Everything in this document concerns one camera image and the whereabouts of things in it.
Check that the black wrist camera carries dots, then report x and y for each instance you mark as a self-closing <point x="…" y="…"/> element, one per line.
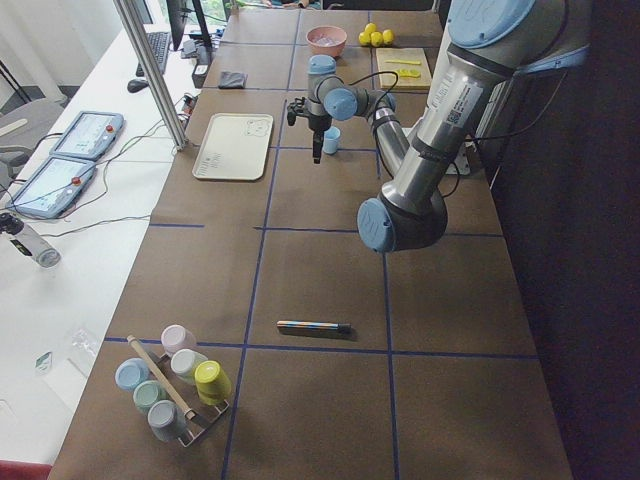
<point x="296" y="109"/>

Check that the pink cup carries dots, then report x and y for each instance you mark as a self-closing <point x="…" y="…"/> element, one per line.
<point x="176" y="337"/>

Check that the cream bear tray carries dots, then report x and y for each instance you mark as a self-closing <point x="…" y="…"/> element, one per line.
<point x="234" y="147"/>

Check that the lemon slices row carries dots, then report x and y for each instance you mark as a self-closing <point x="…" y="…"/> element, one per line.
<point x="408" y="73"/>

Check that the wooden cutting board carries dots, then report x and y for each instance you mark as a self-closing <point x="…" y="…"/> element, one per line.
<point x="407" y="65"/>

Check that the green cup on rack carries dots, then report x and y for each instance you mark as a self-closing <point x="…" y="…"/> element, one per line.
<point x="148" y="393"/>

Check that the wooden rack handle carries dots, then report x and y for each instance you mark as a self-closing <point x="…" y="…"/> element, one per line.
<point x="152" y="364"/>

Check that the grey folded cloth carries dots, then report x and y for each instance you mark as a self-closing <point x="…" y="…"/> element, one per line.
<point x="232" y="80"/>

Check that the grey cup on rack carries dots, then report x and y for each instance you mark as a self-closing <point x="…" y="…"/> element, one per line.
<point x="166" y="421"/>

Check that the black computer mouse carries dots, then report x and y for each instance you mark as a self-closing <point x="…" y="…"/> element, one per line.
<point x="136" y="85"/>

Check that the white cup rack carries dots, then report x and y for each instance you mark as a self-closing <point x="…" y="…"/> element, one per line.
<point x="205" y="418"/>

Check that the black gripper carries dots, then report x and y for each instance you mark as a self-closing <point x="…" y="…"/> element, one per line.
<point x="317" y="122"/>

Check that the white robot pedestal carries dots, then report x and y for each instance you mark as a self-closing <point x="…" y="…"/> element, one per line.
<point x="461" y="161"/>

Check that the pink bowl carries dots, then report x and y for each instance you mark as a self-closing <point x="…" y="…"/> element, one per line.
<point x="334" y="31"/>

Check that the aluminium frame post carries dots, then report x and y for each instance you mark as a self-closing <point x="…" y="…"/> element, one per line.
<point x="137" y="34"/>

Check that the steel muddler black tip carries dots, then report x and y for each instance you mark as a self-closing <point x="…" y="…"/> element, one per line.
<point x="322" y="327"/>

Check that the clear ice cubes pile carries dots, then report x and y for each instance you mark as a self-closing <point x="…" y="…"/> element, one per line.
<point x="324" y="40"/>

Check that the black monitor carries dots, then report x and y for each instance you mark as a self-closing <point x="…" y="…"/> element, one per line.
<point x="178" y="13"/>

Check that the black orange connector block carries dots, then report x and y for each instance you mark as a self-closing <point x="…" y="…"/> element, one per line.
<point x="188" y="103"/>

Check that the blue cup on rack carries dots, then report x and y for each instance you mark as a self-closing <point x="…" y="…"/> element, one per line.
<point x="131" y="373"/>

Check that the black power strip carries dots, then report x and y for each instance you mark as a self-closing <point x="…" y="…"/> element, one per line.
<point x="204" y="57"/>

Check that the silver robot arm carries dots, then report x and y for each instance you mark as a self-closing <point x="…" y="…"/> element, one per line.
<point x="487" y="43"/>

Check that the white cup on rack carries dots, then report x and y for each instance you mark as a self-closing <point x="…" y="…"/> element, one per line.
<point x="184" y="363"/>

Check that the light blue cup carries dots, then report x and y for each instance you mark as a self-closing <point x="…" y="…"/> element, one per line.
<point x="331" y="140"/>

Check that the black keyboard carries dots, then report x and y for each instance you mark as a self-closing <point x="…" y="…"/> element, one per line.
<point x="159" y="43"/>

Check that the blue teach pendant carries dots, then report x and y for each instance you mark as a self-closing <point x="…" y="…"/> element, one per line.
<point x="53" y="187"/>
<point x="90" y="135"/>

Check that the yellow plastic knife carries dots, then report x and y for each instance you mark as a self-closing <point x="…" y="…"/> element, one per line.
<point x="403" y="62"/>

